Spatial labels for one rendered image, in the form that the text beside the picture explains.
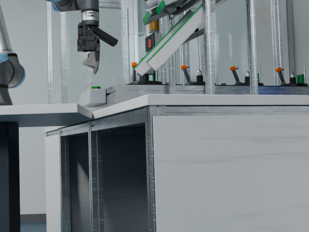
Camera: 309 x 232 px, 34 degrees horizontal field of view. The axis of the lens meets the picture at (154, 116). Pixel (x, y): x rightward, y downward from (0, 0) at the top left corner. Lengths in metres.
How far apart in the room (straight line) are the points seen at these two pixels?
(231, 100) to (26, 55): 4.07
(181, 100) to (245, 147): 0.24
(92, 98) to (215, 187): 0.81
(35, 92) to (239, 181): 4.01
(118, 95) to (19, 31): 3.57
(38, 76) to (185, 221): 4.05
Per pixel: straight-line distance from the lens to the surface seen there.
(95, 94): 2.09
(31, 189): 5.31
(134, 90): 1.99
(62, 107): 1.60
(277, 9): 3.31
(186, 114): 1.44
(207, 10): 1.75
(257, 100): 1.53
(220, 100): 1.46
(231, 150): 1.48
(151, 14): 1.89
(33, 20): 5.44
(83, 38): 2.12
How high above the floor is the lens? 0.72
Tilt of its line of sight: 3 degrees up
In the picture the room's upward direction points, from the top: 2 degrees counter-clockwise
